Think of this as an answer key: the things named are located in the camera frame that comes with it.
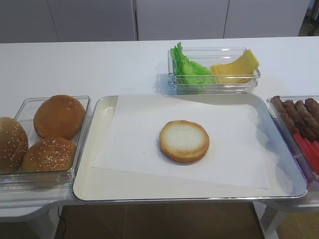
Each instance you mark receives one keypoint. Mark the plain bun bottom front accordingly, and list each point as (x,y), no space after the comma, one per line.
(184,141)

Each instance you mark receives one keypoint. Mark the plain bun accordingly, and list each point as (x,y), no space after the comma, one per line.
(184,141)
(59,116)

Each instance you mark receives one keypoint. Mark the green lettuce leaves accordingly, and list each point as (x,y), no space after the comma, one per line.
(189,72)

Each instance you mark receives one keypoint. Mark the clear lettuce cheese container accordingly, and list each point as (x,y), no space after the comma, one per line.
(208,57)

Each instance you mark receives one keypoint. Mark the silver metal tray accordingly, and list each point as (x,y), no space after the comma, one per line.
(99,184)

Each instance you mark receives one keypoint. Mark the white paper sheet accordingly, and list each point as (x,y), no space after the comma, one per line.
(235,156)

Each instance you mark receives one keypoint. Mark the yellow cheese slices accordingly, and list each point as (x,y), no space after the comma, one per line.
(235,72)

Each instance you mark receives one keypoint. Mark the plain bun bottom back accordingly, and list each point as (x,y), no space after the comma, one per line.
(59,116)

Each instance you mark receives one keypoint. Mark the sesame bun top right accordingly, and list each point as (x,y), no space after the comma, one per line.
(49,154)

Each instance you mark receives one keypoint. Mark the sesame bun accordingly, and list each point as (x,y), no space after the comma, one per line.
(13,145)
(49,154)

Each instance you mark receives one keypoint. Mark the brown patty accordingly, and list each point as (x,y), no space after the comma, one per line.
(313,107)
(278,104)
(299,123)
(309,120)

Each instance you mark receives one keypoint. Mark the clear bun container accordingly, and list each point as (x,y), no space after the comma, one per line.
(19,181)

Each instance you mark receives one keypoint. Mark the clear patty tomato container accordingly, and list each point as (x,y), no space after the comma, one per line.
(311,177)

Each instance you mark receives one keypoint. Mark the sesame bun top left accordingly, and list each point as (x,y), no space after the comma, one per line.
(13,145)

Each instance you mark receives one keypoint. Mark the red tomato slice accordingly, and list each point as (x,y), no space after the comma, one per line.
(315,146)
(311,155)
(298,139)

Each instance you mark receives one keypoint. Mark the white table leg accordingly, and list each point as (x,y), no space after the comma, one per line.
(269,219)

